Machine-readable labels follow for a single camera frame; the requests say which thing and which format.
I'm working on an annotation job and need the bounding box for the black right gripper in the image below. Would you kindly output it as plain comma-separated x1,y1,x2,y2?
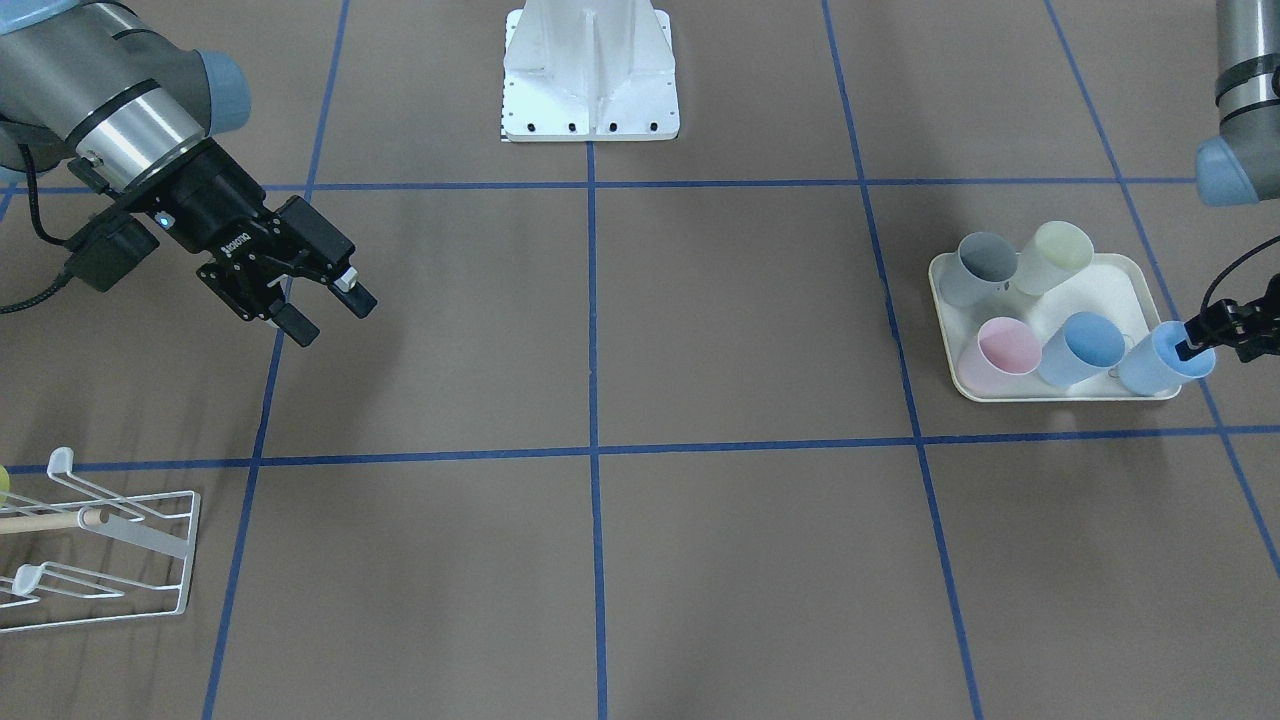
118,140,378,347

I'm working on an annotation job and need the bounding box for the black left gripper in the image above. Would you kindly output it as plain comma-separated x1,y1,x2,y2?
1175,278,1280,363

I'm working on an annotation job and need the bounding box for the light blue cup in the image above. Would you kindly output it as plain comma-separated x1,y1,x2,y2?
1116,322,1217,397

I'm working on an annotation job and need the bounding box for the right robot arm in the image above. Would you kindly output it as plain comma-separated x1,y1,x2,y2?
1,1,378,347

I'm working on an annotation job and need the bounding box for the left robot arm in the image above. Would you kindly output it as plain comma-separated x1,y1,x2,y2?
1176,1,1279,363

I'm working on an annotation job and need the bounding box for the pale green cup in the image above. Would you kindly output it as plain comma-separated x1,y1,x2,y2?
1011,220,1094,296

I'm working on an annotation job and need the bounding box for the pink cup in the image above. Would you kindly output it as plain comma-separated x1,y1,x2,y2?
955,316,1043,396

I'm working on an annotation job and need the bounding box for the grey cup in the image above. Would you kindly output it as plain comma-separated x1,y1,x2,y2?
938,232,1019,307

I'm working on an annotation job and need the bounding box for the cream plastic tray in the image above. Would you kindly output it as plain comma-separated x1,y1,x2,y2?
928,252,1181,404

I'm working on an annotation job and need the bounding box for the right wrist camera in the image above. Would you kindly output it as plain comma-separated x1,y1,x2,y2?
64,211,159,293

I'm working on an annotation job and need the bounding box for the white wire cup rack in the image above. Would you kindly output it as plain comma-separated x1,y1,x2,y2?
3,447,202,635

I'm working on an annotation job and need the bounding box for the white camera post base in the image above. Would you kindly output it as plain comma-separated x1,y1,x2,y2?
500,1,681,143

